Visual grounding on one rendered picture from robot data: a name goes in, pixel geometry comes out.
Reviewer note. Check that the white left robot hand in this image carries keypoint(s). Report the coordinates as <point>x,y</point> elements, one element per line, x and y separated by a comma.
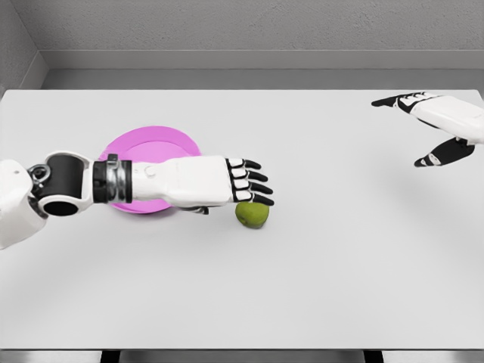
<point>200,180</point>

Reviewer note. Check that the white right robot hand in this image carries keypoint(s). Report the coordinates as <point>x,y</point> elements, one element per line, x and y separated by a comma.
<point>450,113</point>

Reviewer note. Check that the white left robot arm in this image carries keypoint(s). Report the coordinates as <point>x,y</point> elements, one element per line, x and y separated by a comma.
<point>75,181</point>

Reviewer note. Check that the pink round plate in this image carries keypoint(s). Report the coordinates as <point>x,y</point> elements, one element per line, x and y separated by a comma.
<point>151,145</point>

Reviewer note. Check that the green apple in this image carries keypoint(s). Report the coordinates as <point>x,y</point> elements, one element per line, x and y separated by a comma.
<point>251,215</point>

